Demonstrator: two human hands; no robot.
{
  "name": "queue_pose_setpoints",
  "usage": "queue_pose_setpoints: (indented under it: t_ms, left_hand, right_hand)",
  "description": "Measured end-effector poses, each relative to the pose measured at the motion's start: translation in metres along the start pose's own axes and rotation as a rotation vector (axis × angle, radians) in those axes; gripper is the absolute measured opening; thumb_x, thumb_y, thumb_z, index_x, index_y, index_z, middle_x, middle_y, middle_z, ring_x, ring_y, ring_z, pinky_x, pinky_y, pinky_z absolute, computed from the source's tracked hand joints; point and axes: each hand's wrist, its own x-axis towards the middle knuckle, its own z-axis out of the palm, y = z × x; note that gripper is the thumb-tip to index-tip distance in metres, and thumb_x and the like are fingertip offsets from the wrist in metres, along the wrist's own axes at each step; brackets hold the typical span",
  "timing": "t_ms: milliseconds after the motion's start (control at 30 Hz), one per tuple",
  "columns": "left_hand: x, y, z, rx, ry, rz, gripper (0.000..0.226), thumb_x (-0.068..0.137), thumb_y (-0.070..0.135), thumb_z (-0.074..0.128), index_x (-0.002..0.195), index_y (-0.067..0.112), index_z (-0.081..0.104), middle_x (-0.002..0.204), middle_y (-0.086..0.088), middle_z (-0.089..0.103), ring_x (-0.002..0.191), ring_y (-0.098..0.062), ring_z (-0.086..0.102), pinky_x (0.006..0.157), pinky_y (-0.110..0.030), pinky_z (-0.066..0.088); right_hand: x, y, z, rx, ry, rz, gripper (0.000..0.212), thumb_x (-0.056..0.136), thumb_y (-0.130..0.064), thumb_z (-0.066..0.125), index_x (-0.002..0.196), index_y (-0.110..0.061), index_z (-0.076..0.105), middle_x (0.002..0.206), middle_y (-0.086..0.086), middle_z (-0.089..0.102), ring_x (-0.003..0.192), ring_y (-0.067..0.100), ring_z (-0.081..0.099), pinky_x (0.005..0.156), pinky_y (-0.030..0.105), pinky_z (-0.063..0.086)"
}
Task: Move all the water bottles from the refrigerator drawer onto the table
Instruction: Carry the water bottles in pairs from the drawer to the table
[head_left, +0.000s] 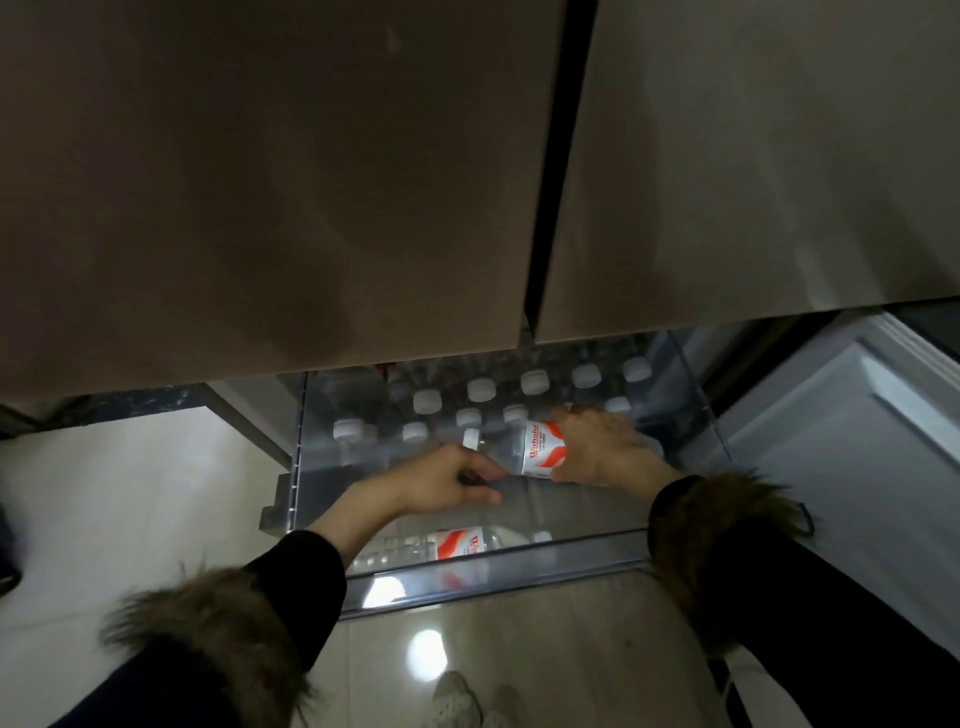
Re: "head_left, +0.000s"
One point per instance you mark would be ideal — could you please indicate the person's right hand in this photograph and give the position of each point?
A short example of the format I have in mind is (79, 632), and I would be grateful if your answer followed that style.
(607, 450)

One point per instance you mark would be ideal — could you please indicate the person's left hand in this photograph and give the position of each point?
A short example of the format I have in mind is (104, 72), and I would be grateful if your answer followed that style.
(427, 484)

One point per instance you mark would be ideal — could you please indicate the clear water bottle red label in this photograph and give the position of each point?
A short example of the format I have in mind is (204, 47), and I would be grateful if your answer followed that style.
(536, 450)

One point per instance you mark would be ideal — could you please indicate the clear plastic fridge drawer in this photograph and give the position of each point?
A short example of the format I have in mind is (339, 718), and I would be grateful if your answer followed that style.
(585, 525)

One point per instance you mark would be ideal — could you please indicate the group of water bottles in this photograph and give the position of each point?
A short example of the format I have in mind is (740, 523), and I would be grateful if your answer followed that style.
(481, 390)

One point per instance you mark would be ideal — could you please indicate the white fridge door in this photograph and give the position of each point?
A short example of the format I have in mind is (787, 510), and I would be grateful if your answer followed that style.
(840, 465)

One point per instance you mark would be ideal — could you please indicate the brown refrigerator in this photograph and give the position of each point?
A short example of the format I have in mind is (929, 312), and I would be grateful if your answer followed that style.
(262, 187)

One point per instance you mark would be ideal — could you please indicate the person's left forearm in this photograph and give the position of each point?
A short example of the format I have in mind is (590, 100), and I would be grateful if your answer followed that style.
(337, 525)

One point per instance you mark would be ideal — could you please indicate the person's right forearm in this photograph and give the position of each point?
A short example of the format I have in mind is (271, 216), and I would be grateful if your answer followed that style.
(720, 540)

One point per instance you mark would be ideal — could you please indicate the person's left shoe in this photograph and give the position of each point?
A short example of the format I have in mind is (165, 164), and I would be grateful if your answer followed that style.
(455, 701)

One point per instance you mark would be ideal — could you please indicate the black trash bin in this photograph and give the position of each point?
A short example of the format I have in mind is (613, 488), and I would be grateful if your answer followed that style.
(7, 547)

